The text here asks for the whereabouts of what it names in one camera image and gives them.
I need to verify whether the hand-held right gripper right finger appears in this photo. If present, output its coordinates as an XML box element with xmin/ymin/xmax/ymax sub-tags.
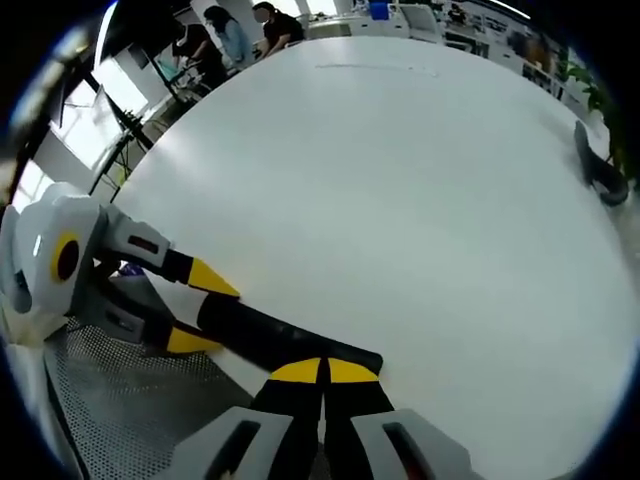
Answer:
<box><xmin>323</xmin><ymin>357</ymin><xmax>479</xmax><ymax>480</ymax></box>

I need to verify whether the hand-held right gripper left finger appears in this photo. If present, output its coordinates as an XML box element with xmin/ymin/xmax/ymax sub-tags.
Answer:
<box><xmin>169</xmin><ymin>357</ymin><xmax>327</xmax><ymax>480</ymax></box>

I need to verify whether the black remote control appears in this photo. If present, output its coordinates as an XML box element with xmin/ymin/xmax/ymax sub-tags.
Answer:
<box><xmin>196</xmin><ymin>293</ymin><xmax>385</xmax><ymax>382</ymax></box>

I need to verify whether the grey mesh office chair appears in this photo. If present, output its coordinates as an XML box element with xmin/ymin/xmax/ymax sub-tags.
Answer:
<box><xmin>38</xmin><ymin>319</ymin><xmax>262</xmax><ymax>480</ymax></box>

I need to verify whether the black tripod stand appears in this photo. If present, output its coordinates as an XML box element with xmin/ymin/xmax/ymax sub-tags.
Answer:
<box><xmin>89</xmin><ymin>83</ymin><xmax>157</xmax><ymax>194</ymax></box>

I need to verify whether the dark curved headset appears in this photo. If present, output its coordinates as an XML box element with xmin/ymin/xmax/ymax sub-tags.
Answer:
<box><xmin>572</xmin><ymin>119</ymin><xmax>631</xmax><ymax>207</ymax></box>

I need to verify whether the white office chair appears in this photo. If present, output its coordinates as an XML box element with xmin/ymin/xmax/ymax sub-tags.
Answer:
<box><xmin>406</xmin><ymin>4</ymin><xmax>445</xmax><ymax>42</ymax></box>

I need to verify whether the green potted plant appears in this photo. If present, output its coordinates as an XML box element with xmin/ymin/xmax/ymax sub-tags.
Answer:
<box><xmin>563</xmin><ymin>58</ymin><xmax>632</xmax><ymax>174</ymax></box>

